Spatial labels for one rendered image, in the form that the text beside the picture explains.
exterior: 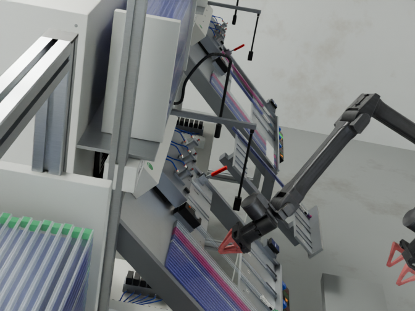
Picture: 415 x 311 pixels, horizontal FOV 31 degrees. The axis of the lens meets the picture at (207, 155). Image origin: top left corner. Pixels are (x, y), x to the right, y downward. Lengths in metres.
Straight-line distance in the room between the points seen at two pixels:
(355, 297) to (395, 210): 2.16
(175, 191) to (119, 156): 0.46
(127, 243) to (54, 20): 0.60
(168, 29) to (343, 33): 3.93
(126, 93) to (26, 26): 0.27
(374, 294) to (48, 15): 1.77
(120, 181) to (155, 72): 0.28
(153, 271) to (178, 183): 0.36
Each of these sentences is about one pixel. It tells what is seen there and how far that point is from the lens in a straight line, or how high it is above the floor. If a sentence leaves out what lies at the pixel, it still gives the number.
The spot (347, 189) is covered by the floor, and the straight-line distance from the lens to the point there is 5.15.
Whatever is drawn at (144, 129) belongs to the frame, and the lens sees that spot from 1.93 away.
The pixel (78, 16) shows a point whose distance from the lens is 1.75.
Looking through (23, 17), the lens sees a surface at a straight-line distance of 1.79.
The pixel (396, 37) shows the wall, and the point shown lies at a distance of 5.75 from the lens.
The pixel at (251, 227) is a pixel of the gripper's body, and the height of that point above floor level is 1.04.
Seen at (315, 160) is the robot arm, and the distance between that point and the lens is 2.38.
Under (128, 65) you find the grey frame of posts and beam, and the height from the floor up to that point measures 1.63.
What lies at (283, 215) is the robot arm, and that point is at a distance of 2.32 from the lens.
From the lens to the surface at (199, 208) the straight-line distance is 2.45.
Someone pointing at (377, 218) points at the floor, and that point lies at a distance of 4.88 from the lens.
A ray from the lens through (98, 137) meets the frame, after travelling 1.92.
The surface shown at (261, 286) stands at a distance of 2.56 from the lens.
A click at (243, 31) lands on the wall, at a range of 5.68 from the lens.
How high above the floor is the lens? 2.20
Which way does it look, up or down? 25 degrees down
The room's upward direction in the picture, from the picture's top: 10 degrees clockwise
